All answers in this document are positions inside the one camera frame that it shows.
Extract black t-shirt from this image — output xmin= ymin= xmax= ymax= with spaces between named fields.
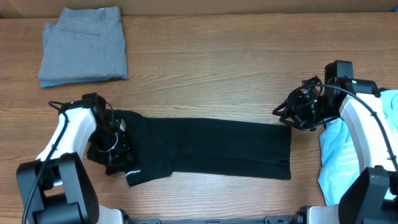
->
xmin=88 ymin=110 xmax=292 ymax=186

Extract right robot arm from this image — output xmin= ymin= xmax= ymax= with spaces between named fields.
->
xmin=272 ymin=60 xmax=397 ymax=223

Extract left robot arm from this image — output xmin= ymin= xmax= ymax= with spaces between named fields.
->
xmin=16 ymin=93 xmax=137 ymax=224

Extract light blue t-shirt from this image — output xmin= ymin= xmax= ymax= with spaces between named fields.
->
xmin=318 ymin=90 xmax=397 ymax=205

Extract folded light blue garment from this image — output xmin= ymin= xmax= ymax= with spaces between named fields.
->
xmin=40 ymin=78 xmax=108 ymax=88

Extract folded grey shorts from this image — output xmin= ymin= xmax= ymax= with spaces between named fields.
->
xmin=39 ymin=6 xmax=128 ymax=88

